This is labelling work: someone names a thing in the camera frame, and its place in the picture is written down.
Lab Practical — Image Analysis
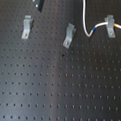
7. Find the dark metal gripper finger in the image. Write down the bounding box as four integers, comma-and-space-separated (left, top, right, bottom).
33, 0, 45, 12

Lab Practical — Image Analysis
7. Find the left grey cable clip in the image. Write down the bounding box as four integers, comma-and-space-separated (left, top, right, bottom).
21, 15, 33, 39

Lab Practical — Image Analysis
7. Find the grey cable clip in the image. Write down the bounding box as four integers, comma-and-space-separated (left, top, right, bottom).
63, 24, 77, 48
105, 15, 115, 38
21, 15, 33, 39

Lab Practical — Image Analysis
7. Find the middle grey cable clip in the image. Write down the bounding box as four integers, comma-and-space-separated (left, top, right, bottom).
63, 24, 77, 48

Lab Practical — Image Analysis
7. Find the white cable with blue band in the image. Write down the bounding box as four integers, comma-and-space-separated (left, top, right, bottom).
80, 0, 121, 39

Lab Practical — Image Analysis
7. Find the right grey cable clip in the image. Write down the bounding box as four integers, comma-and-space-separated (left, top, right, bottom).
105, 15, 115, 38

